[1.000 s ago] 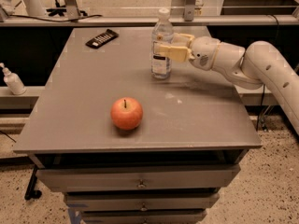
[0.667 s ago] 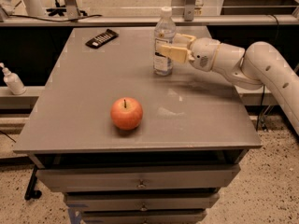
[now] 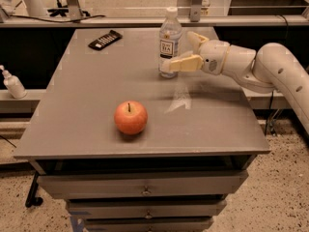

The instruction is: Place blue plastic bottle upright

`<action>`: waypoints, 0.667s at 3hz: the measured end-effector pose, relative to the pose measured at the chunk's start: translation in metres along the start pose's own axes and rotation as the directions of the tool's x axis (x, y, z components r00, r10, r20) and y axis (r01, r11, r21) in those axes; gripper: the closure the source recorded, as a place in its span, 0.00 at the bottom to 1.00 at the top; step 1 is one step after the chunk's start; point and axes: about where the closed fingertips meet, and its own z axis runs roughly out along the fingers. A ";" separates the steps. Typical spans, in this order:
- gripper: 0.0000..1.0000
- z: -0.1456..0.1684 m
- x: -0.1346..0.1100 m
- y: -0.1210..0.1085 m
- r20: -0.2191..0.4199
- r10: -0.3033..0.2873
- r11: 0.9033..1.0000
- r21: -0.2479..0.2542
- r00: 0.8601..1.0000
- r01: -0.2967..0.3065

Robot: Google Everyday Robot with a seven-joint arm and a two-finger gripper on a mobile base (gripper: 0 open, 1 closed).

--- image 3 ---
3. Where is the top grey drawer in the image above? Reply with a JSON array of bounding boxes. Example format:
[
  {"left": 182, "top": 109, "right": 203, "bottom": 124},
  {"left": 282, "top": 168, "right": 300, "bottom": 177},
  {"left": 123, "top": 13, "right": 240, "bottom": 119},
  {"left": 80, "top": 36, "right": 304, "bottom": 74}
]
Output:
[{"left": 38, "top": 170, "right": 248, "bottom": 199}]

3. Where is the grey metal post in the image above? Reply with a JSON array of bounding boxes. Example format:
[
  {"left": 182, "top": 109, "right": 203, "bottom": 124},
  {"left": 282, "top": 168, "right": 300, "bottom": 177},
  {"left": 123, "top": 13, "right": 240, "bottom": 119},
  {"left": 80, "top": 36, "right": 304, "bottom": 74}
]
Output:
[{"left": 190, "top": 0, "right": 202, "bottom": 22}]

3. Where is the bottom grey drawer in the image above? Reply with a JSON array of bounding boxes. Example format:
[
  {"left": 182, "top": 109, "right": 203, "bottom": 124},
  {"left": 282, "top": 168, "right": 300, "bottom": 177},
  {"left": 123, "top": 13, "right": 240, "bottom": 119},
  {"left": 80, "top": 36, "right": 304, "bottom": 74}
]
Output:
[{"left": 85, "top": 217, "right": 213, "bottom": 232}]

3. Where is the middle grey drawer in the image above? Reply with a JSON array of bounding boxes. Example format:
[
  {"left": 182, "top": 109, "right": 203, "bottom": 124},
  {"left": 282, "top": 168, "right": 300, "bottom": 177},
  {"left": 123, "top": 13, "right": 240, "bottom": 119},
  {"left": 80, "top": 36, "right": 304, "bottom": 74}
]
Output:
[{"left": 67, "top": 200, "right": 226, "bottom": 219}]

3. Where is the black cable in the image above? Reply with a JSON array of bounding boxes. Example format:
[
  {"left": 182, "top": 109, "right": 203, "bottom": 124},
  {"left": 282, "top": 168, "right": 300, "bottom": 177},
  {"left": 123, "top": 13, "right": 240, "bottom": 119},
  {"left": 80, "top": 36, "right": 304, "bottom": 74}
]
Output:
[{"left": 9, "top": 14, "right": 106, "bottom": 24}]

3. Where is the grey drawer cabinet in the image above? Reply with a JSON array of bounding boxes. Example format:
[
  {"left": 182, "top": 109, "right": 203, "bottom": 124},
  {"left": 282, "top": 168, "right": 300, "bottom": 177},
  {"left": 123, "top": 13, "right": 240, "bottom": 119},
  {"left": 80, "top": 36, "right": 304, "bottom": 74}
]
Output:
[{"left": 15, "top": 29, "right": 268, "bottom": 232}]

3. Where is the red apple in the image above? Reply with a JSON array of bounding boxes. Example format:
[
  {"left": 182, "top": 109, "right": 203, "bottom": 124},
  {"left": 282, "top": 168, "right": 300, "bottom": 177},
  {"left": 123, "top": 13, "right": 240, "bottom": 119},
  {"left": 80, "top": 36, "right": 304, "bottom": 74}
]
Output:
[{"left": 114, "top": 101, "right": 148, "bottom": 135}]

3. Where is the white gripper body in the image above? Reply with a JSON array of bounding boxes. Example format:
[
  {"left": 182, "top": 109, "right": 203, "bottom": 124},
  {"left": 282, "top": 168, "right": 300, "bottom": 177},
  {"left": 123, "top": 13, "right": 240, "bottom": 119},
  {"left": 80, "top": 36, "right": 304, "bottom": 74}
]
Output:
[{"left": 199, "top": 40, "right": 230, "bottom": 75}]

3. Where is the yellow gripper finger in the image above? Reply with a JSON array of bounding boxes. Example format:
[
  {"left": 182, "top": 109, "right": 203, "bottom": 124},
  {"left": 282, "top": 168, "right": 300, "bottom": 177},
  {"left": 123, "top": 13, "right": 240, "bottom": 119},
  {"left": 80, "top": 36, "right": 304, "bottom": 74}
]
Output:
[
  {"left": 161, "top": 54, "right": 203, "bottom": 73},
  {"left": 186, "top": 31, "right": 210, "bottom": 52}
]

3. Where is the white pump dispenser bottle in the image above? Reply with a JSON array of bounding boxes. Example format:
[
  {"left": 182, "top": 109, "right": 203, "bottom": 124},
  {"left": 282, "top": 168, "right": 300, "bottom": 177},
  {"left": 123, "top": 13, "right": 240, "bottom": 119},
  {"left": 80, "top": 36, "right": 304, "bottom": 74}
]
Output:
[{"left": 0, "top": 65, "right": 27, "bottom": 99}]

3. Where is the grey drawer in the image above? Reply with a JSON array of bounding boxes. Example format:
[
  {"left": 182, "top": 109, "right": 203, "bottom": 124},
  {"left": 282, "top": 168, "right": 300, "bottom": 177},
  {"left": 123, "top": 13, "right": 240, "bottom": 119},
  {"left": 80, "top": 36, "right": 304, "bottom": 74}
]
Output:
[
  {"left": 67, "top": 200, "right": 226, "bottom": 219},
  {"left": 85, "top": 217, "right": 213, "bottom": 232},
  {"left": 38, "top": 170, "right": 248, "bottom": 199}
]

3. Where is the grey metal rail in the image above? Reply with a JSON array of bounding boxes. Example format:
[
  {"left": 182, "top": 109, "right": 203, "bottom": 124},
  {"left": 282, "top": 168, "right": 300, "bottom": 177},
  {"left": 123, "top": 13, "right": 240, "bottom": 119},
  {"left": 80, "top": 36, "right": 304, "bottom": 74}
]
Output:
[{"left": 0, "top": 14, "right": 309, "bottom": 28}]

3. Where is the clear blue plastic bottle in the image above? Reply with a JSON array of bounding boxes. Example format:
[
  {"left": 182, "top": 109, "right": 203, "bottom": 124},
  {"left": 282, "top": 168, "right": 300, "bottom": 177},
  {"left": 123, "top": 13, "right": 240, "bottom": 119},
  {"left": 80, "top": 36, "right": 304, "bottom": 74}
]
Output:
[{"left": 158, "top": 7, "right": 183, "bottom": 78}]

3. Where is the black remote control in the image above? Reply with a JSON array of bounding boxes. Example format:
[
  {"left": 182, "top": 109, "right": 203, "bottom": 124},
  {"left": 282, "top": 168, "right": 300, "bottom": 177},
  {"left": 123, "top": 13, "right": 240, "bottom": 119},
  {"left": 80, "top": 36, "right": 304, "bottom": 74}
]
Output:
[{"left": 88, "top": 30, "right": 123, "bottom": 50}]

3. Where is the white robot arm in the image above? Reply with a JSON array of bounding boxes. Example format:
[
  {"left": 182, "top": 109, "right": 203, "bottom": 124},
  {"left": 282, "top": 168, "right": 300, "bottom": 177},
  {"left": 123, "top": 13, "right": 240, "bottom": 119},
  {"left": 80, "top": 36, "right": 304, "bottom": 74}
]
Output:
[{"left": 160, "top": 31, "right": 309, "bottom": 132}]

